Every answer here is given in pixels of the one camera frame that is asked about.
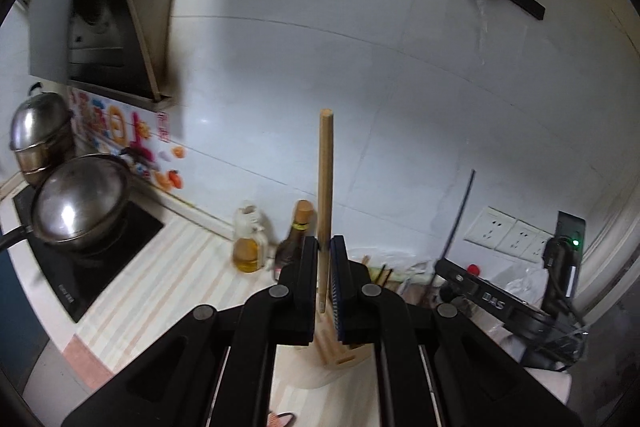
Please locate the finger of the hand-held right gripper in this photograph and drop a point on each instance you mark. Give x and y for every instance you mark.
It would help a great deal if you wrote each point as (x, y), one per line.
(452, 279)

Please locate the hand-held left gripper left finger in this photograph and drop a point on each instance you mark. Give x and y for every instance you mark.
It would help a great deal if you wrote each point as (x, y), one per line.
(300, 287)

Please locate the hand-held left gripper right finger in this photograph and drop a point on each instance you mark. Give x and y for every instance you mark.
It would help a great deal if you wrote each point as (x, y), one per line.
(339, 277)

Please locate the beige chopstick holder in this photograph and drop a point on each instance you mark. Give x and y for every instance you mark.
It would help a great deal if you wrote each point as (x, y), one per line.
(300, 367)

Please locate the light wooden chopstick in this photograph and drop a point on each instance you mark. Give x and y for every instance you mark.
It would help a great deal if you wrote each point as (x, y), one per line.
(325, 187)

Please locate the dark glass bottle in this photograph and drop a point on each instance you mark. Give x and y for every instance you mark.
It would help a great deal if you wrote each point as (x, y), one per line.
(292, 247)

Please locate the cooking oil bottle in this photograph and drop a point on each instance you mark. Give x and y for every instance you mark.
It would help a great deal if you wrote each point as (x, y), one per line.
(249, 247)

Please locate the black plug-in adapter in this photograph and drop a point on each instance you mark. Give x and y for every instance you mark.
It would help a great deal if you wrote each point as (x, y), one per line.
(567, 257)

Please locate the striped cat print table cover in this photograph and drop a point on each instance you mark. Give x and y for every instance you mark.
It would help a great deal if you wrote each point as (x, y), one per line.
(200, 277)

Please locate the black induction cooktop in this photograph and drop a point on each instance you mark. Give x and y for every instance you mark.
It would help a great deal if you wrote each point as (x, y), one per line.
(100, 257)

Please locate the steel wok with lid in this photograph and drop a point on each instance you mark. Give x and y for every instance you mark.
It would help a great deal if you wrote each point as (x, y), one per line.
(80, 202)

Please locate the steel steamer pot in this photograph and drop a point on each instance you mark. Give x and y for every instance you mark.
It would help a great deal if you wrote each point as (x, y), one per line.
(37, 132)

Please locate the range hood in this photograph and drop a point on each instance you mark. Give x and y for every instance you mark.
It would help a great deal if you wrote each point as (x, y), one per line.
(100, 7)

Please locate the white wall socket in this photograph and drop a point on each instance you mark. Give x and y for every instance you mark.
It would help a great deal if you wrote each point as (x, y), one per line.
(520, 238)
(540, 247)
(487, 227)

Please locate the colourful wall sticker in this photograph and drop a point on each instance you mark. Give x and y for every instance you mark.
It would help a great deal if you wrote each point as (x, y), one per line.
(145, 142)

